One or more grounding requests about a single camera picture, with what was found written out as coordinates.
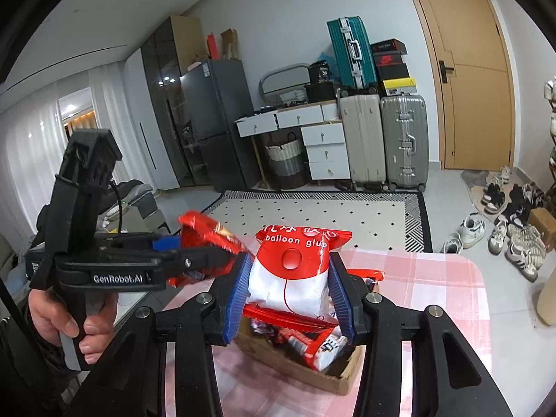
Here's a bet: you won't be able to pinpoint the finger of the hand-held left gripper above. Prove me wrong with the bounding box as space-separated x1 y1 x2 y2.
145 244 239 289
91 231 182 253

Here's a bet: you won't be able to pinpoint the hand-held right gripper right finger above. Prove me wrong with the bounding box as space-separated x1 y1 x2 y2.
328 252 515 417

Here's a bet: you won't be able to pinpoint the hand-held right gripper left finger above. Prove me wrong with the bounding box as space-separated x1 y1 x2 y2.
65 252 255 417

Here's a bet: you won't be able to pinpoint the red triangular chip bag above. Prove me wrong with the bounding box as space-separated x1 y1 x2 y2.
167 211 255 289

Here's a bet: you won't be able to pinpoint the red white balloon packet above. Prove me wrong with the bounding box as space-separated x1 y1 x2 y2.
247 224 353 324

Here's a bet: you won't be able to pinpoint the brown cardboard box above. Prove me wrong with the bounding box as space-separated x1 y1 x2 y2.
235 280 379 396

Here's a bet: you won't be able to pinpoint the person's left hand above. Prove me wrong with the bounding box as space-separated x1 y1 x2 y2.
27 288 119 365

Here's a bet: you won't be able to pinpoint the grey storage box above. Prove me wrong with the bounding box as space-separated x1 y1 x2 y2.
130 191 164 231

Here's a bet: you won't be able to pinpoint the black jacket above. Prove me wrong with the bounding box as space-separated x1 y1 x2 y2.
113 179 150 203

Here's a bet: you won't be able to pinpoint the black white patterned rug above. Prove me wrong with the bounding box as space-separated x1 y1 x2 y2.
208 190 433 253

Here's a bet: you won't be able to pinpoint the pink checked tablecloth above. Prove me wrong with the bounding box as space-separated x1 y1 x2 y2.
165 247 491 417

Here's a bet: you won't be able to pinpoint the white wardrobe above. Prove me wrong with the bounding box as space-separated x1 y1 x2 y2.
124 48 181 192

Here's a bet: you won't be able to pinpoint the woven laundry basket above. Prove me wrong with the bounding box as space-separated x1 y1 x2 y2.
263 139 309 189

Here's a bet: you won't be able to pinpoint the dark grey refrigerator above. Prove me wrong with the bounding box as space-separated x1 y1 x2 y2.
179 58 261 192

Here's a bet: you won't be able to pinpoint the white drawer desk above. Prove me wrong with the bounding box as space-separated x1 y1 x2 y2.
235 100 352 183

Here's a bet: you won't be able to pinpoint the dark glass cabinet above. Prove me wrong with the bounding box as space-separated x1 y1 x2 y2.
141 16 205 187

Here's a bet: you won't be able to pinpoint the white sheer curtain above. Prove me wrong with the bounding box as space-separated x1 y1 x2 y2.
0 63 100 244

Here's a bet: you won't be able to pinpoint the beige suitcase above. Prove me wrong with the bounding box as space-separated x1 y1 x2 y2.
339 93 387 185

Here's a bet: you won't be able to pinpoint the grey door mat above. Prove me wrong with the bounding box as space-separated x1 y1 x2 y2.
460 169 513 213

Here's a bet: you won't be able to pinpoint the silver suitcase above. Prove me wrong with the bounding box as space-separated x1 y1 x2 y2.
380 94 430 192

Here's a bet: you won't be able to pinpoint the pile of sneakers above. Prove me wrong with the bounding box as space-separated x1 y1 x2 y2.
442 165 548 283

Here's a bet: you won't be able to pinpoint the oval mirror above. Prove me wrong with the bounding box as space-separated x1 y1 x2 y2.
259 63 310 98

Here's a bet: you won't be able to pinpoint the cream waste bin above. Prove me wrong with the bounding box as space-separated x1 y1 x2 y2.
532 282 556 326

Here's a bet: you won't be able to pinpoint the brown cardboard piece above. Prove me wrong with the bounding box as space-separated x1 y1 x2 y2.
221 29 239 59

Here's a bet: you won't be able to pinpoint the small cardboard box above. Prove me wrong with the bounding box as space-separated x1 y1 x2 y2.
525 207 555 239

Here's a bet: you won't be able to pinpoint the black printed box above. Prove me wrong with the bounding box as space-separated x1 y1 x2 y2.
309 63 333 85

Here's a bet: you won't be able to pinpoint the tan wooden door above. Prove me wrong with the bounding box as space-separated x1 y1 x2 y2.
397 0 517 172

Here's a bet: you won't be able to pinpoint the plain black shoe box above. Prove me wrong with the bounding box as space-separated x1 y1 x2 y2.
377 63 411 81

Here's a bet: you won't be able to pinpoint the red logo shoe box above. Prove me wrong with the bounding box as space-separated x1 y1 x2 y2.
374 52 409 67

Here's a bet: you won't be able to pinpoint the teal suitcase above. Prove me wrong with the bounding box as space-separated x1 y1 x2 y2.
327 16 378 92

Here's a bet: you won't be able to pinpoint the rows of assorted shoes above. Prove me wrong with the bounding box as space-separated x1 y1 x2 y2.
542 76 556 174

